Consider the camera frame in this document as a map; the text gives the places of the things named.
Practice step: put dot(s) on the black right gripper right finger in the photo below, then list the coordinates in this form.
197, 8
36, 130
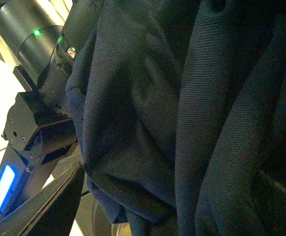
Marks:
270, 201

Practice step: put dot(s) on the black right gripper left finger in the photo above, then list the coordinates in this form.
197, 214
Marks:
51, 212

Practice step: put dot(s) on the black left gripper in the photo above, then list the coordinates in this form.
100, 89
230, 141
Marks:
40, 132

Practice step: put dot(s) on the dark blue garment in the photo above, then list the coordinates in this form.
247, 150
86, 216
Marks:
177, 105

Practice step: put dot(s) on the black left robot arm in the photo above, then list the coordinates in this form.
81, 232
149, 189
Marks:
45, 44

